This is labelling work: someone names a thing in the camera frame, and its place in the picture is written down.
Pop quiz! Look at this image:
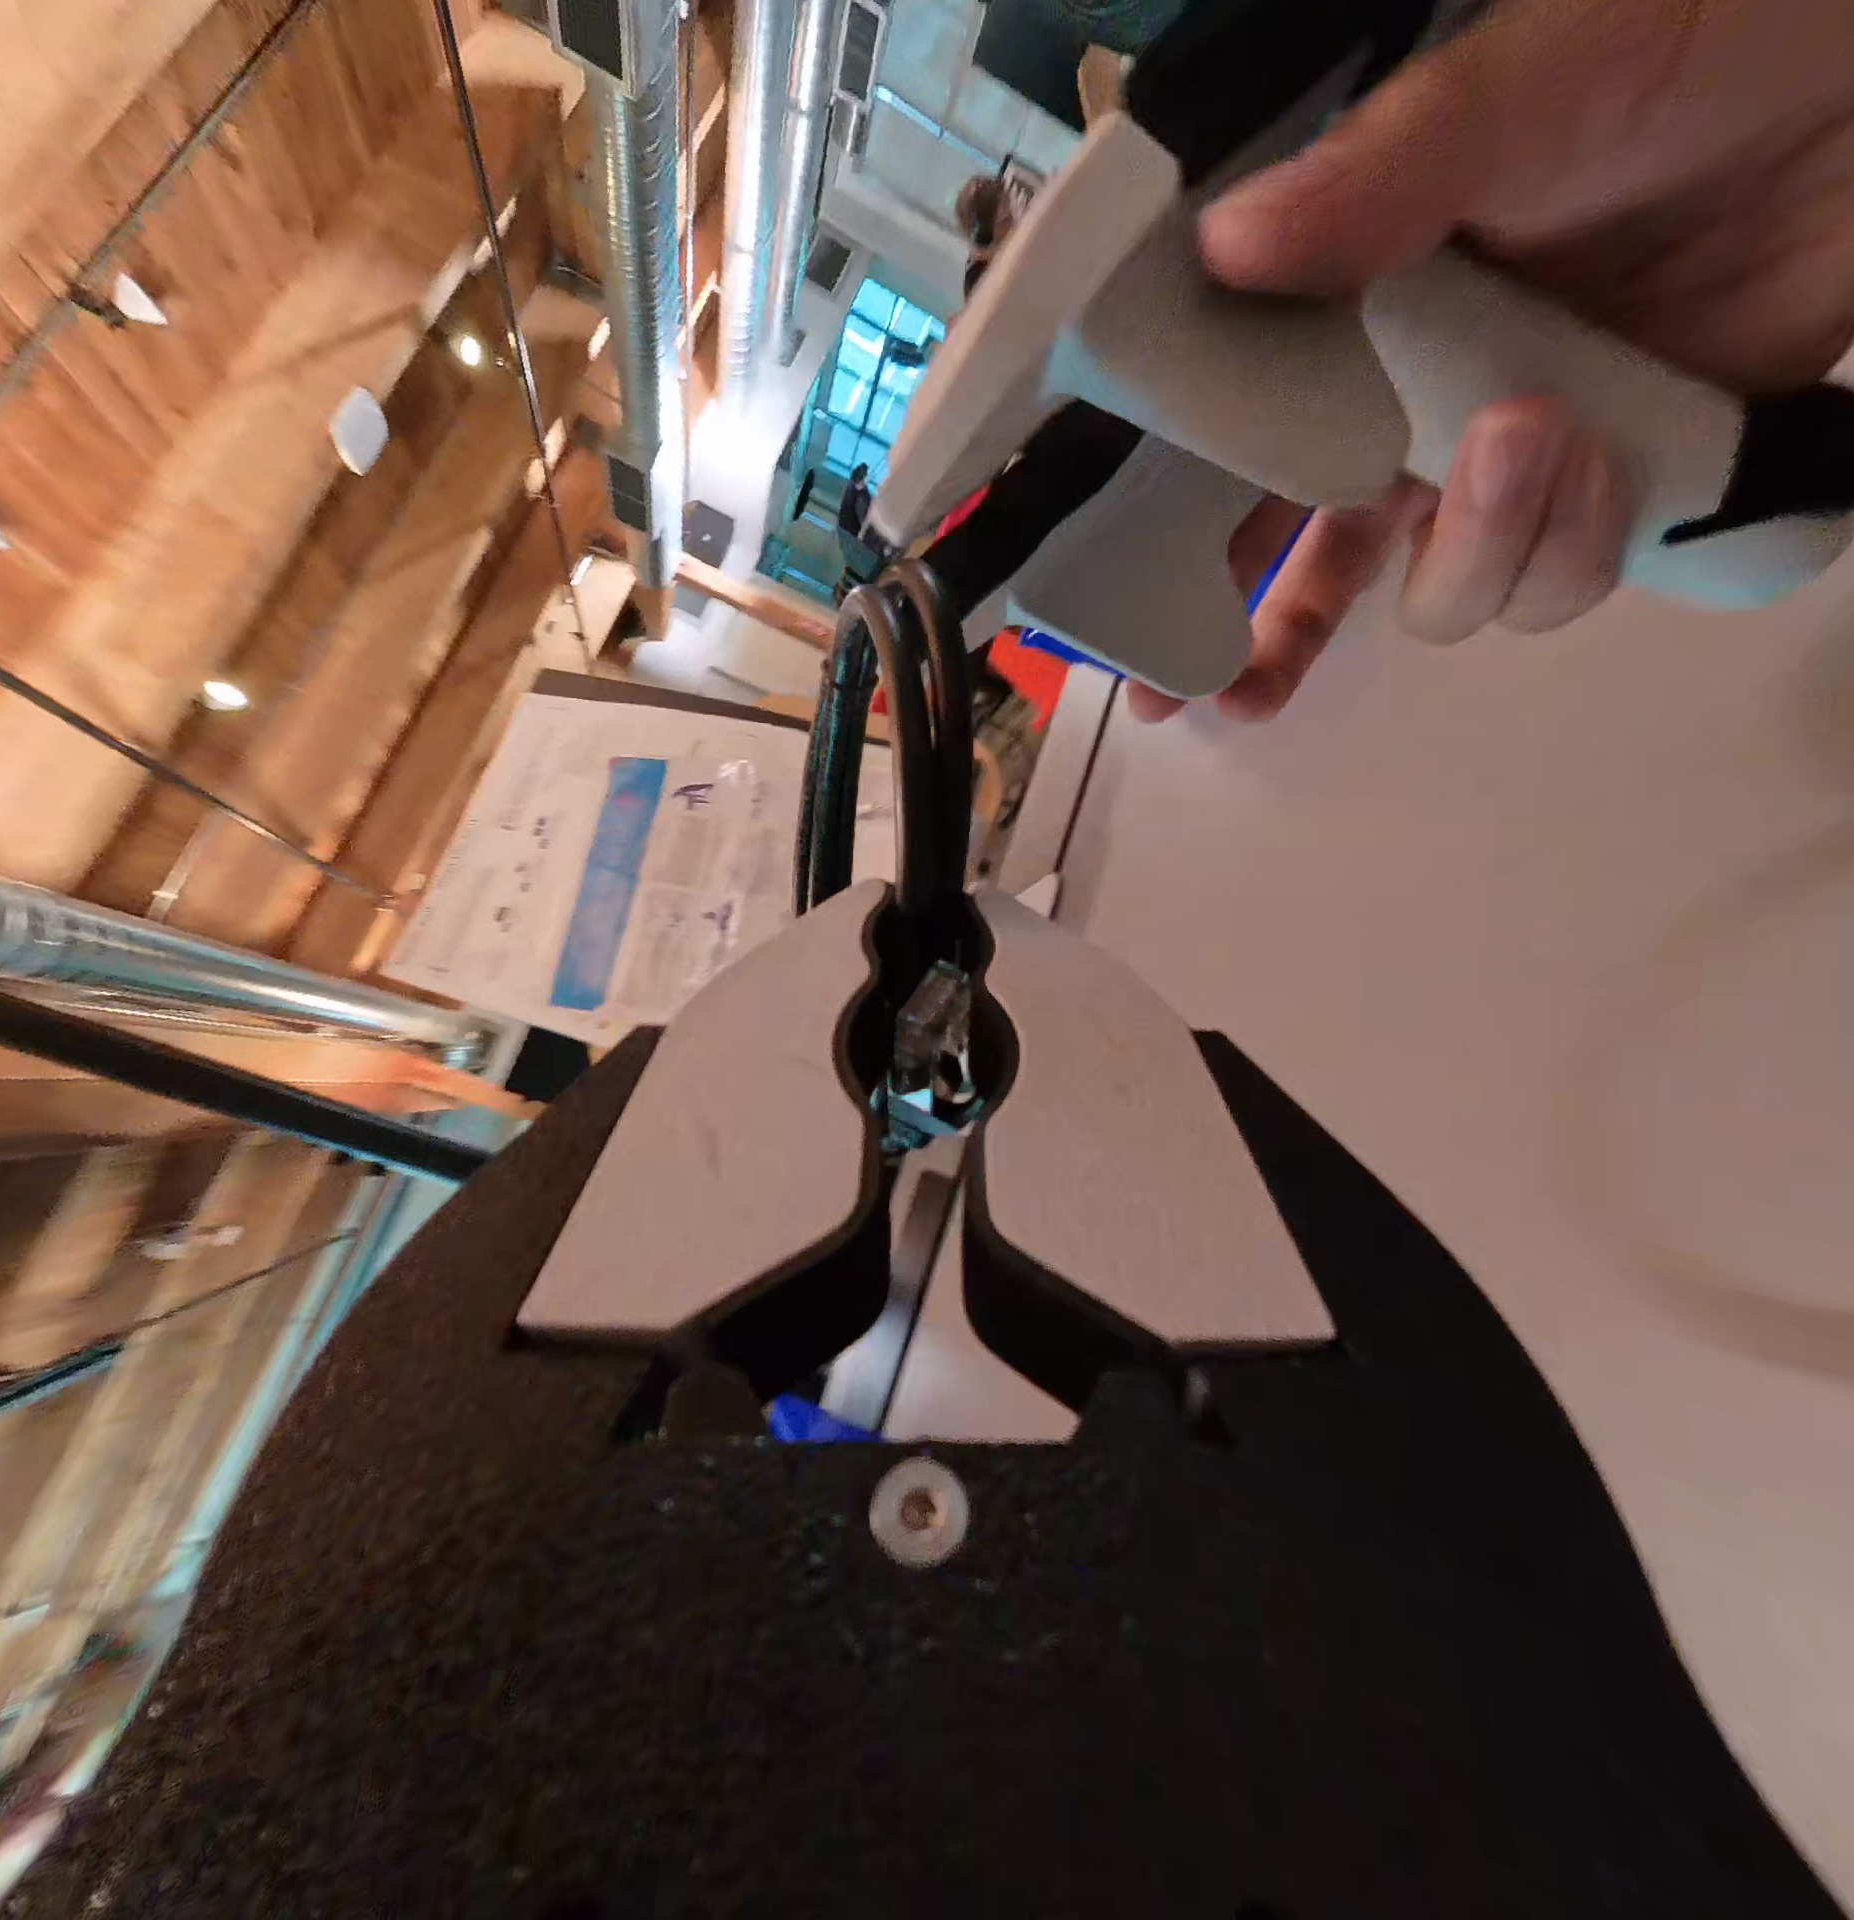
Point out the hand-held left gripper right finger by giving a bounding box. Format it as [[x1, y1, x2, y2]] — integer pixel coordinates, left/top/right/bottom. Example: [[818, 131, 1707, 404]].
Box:
[[960, 887, 1337, 1419]]

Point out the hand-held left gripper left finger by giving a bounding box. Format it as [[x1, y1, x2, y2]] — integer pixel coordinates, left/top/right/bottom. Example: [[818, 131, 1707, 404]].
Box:
[[515, 877, 896, 1403]]

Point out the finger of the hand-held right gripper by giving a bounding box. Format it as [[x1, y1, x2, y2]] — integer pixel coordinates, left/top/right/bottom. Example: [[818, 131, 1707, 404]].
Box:
[[1002, 435, 1264, 701], [863, 107, 1183, 551]]

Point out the black cable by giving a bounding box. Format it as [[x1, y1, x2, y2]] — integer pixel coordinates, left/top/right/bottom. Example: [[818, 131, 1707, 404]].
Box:
[[793, 559, 1021, 1155]]

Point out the grey desk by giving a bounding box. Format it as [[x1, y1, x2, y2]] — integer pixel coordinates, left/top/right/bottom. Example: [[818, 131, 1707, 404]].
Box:
[[868, 299, 1854, 1920]]

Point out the person's right hand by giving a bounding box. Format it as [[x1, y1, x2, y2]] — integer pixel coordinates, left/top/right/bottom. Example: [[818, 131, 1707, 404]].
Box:
[[1127, 0, 1854, 726]]

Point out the instruction sheet on stand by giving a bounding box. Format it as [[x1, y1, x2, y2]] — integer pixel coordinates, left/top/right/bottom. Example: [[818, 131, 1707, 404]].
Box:
[[386, 667, 1118, 1053]]

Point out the black metal pole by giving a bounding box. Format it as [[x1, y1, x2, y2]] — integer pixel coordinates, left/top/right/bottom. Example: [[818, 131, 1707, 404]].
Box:
[[0, 975, 487, 1186]]

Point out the silver ventilation duct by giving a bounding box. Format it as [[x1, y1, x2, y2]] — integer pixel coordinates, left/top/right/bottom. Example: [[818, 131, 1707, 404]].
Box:
[[0, 869, 518, 1071], [589, 0, 693, 589], [725, 0, 845, 394]]

